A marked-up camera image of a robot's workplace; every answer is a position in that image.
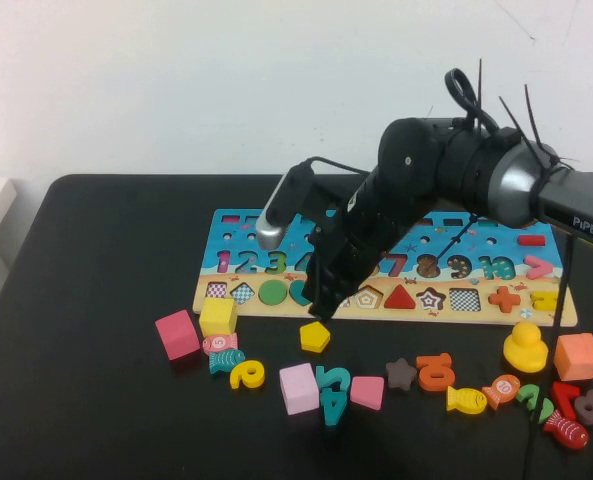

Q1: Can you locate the green circle piece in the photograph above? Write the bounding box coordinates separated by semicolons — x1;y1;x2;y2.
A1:
258;279;290;306

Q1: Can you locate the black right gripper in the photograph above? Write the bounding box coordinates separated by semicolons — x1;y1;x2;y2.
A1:
303;172;430;321

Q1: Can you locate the teal heart piece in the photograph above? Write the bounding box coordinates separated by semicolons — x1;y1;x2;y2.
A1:
289;280;311;307

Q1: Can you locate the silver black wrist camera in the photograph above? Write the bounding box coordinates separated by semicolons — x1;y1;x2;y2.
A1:
254;160;327;250

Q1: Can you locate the yellow wooden fish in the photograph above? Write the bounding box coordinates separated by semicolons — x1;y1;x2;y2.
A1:
446;385;489;415

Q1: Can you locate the orange plus sign piece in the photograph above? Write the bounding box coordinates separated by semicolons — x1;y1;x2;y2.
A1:
488;285;523;315

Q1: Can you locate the red wooden fish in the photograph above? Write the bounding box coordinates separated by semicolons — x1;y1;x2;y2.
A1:
542;408;591;451

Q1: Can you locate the yellow duck toy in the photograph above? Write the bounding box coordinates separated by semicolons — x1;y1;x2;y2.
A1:
503;320;550;375

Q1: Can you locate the yellow number two piece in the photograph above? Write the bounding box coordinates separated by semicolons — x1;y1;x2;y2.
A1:
229;358;267;390

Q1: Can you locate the yellow pentagon piece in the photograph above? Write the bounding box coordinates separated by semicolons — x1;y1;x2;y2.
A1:
299;321;332;353

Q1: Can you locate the pink greater-than sign piece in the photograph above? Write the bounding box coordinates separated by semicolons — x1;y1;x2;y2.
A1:
523;255;555;281

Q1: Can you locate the orange wooden cube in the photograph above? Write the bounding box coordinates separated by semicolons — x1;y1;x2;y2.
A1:
553;332;593;383

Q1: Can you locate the orange number ten piece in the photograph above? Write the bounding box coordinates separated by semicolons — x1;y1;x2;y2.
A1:
416;352;457;393

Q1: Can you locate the teal number five piece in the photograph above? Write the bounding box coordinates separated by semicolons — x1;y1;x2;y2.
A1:
315;365;353;392

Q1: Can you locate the rose pink wooden cube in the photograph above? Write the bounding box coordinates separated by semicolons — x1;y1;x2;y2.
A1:
154;308;202;361

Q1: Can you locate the pink trapezoid piece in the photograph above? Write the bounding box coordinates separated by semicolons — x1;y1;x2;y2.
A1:
350;375;386;412

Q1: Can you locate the wooden number shape puzzle board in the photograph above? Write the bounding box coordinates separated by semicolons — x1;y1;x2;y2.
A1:
193;208;579;329

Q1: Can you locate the yellow equals sign piece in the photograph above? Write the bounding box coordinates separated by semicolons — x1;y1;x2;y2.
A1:
530;291;560;312

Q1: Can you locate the teal wooden fish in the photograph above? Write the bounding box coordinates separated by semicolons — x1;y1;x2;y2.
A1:
208;348;247;375

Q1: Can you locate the red triangle piece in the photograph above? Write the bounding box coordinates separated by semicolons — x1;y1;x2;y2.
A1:
383;283;418;310

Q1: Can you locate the black camera cable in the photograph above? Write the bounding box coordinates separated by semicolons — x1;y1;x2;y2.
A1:
295;68;576;480

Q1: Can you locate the yellow wooden cube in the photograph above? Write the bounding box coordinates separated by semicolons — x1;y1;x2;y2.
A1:
198;296;240;338

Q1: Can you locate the pink wooden fish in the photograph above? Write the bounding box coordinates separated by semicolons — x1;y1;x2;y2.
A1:
202;332;240;356

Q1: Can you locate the light pink wooden cube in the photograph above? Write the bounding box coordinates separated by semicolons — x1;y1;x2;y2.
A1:
279;362;322;416

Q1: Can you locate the orange wooden fish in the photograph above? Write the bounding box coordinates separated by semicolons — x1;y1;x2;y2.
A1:
481;373;522;411

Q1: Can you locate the brown star piece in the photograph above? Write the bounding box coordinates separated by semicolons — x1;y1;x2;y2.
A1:
385;357;419;393

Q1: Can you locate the teal number four piece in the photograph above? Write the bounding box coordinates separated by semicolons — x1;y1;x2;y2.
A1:
320;387;350;427

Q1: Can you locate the red number seven piece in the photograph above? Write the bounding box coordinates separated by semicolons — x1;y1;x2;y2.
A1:
550;381;582;421

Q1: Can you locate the green number three piece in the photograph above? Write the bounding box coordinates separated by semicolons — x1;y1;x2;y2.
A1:
515;382;556;425

